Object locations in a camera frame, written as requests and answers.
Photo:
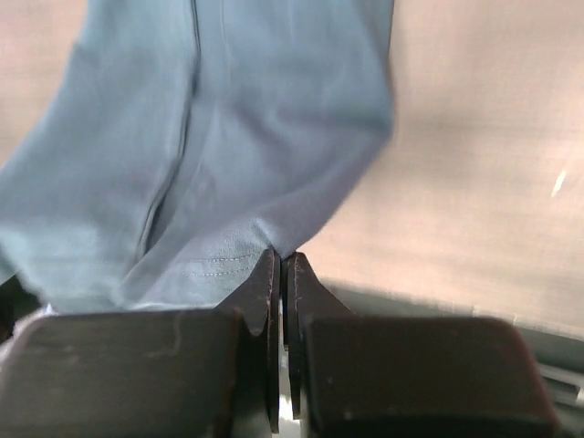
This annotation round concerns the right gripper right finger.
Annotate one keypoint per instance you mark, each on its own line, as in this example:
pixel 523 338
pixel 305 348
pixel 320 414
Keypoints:
pixel 357 375

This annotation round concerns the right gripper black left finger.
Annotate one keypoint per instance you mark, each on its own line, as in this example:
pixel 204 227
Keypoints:
pixel 182 373

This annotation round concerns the grey-blue t shirt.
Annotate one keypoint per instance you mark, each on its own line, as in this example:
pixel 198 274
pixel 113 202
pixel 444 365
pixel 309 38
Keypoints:
pixel 188 137

